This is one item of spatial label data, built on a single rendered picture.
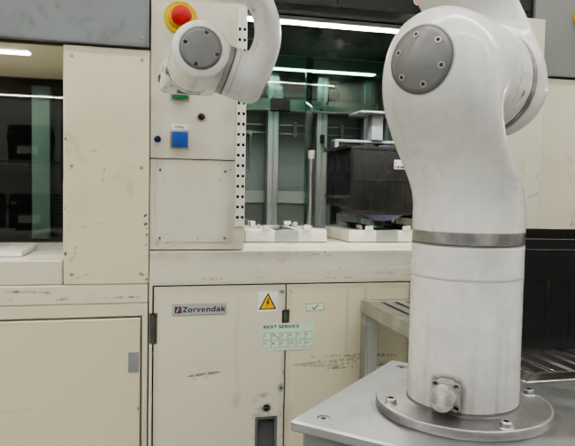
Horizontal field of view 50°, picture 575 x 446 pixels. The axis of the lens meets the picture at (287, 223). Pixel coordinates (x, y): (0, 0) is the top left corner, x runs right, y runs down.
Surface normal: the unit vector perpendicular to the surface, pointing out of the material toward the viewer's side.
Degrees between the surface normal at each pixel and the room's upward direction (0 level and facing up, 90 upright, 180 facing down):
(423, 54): 89
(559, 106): 90
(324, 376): 90
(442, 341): 90
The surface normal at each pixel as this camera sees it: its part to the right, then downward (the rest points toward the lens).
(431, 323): -0.79, 0.02
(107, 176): 0.23, 0.06
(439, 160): -0.54, 0.55
